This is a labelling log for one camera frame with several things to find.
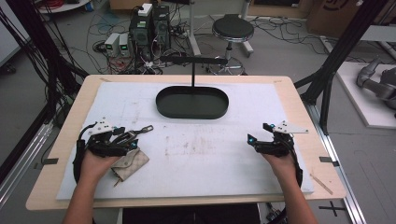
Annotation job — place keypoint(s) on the white metal stand leg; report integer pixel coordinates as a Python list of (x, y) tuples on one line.
[(193, 31)]

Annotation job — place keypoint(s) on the person's left hand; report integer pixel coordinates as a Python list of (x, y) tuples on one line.
[(96, 166)]

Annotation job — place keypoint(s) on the tan tape piece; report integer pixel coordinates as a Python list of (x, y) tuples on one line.
[(105, 79)]

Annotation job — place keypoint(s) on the person's right hand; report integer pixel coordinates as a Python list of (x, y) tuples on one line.
[(281, 168)]

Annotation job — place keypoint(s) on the black computer tower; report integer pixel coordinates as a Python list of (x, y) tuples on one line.
[(161, 26), (140, 34)]

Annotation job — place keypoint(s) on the white table mat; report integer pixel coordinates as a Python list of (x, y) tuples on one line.
[(202, 174)]

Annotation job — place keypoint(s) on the white floor board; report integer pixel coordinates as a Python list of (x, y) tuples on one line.
[(364, 105)]

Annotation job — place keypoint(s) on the white box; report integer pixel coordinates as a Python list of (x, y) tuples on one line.
[(145, 10)]

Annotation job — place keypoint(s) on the black tape piece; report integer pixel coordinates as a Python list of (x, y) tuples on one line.
[(49, 161), (328, 160)]

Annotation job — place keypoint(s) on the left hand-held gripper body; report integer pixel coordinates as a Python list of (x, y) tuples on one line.
[(102, 146)]

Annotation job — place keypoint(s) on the grey power supply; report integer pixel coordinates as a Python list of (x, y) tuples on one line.
[(112, 43), (124, 45)]

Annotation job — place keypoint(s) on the black rack with oval tray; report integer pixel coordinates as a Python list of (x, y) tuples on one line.
[(191, 104)]

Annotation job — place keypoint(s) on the person's dark clothing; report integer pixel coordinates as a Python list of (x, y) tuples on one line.
[(190, 214)]

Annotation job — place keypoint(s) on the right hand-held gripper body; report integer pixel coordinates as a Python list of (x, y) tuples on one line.
[(278, 146)]

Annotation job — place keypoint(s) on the thin wooden stick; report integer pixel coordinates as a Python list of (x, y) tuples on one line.
[(320, 184)]

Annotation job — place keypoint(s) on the round white table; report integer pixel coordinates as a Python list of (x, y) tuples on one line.
[(65, 6)]

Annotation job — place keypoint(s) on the cardboard box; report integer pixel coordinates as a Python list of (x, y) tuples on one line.
[(336, 15)]

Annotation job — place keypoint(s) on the black round stool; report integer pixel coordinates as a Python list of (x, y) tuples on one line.
[(233, 28)]

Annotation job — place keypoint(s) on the aluminium floor rail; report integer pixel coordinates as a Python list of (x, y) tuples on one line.
[(18, 168), (342, 186)]

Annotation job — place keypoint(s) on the white panel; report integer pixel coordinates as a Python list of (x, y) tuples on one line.
[(11, 34)]

